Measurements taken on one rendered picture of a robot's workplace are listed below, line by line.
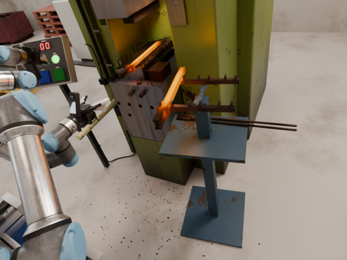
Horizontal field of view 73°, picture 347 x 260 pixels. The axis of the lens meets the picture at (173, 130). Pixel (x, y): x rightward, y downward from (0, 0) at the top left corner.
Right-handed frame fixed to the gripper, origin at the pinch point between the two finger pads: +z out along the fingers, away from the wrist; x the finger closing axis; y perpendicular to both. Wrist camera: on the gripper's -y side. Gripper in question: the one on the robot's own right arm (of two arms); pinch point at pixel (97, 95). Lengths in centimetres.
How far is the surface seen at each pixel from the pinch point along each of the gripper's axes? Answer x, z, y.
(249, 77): 57, 89, 35
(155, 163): 0, 25, 79
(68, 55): -41.3, 25.9, -8.5
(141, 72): 6.5, 30.7, 3.2
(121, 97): -9.7, 24.7, 18.3
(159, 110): 42.5, -10.4, -4.7
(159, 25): -4, 79, -8
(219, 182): 47, 37, 100
